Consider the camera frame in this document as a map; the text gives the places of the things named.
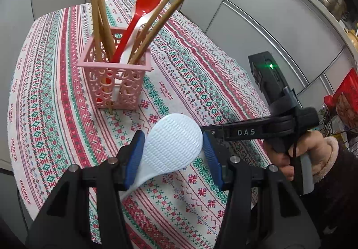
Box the person's right hand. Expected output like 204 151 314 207
263 131 325 181

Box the white plastic spoon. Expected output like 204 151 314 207
113 14 151 100

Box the pink perforated plastic basket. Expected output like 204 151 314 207
77 27 151 110

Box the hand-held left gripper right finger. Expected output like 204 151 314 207
203 131 322 249

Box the red food package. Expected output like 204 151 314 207
324 68 358 129

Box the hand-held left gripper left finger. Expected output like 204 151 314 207
25 130 146 249

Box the red green patterned tablecloth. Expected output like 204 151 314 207
7 0 272 249

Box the person's right forearm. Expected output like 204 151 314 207
309 135 358 249

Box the white textured rice paddle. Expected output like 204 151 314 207
120 113 204 200

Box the black wire rack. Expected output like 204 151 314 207
319 103 358 151

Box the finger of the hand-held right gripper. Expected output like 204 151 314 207
200 116 269 142

